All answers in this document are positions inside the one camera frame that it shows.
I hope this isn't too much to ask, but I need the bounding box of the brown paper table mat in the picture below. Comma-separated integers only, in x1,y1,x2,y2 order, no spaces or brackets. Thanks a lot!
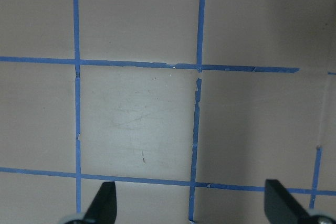
1,0,335,223

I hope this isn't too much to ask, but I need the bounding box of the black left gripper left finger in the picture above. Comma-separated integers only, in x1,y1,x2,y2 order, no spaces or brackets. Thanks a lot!
82,182,117,224

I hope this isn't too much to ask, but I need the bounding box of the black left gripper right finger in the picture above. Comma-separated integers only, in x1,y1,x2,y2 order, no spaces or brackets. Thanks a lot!
264,179,311,224

